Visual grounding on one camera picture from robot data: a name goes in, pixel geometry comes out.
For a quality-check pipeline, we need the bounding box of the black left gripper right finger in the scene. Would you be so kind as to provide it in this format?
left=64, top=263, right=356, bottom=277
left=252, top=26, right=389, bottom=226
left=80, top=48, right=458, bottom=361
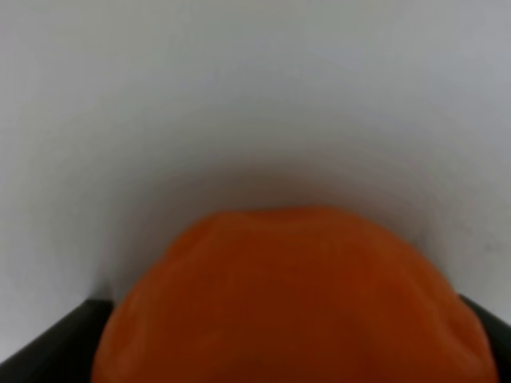
left=460, top=294, right=511, bottom=383

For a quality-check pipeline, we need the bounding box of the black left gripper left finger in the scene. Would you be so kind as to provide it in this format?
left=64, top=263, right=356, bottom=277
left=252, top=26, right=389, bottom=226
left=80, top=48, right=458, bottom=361
left=1, top=299, right=113, bottom=383

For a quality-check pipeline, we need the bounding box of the orange mandarin fruit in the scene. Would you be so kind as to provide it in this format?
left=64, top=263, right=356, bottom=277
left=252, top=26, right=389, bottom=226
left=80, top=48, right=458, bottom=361
left=92, top=207, right=498, bottom=382

